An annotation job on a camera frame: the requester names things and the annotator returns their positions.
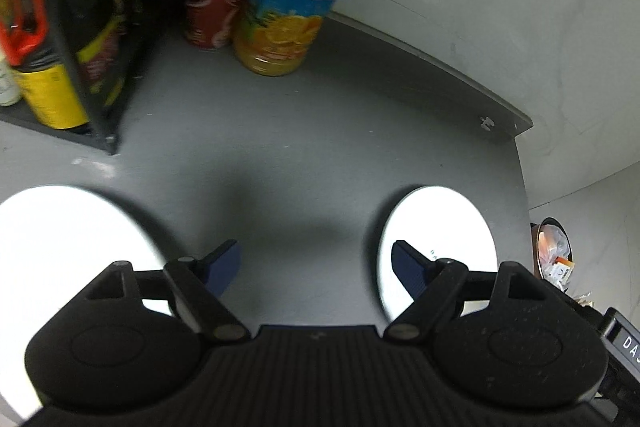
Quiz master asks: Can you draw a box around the red soda can lower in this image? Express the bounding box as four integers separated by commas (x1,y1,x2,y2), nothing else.
184,0,244,50

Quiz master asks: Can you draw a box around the brown pot with packets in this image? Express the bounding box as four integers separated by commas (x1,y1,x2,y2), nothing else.
530,217,575,293

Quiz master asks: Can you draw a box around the black spice rack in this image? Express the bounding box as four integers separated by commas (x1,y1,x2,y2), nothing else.
1,0,153,154

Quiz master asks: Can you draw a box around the white bakery plate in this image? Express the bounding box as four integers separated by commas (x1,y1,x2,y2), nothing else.
375,186,498,321

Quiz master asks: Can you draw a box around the yellow label oil bottle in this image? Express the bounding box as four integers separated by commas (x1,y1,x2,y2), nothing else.
1,0,89,130

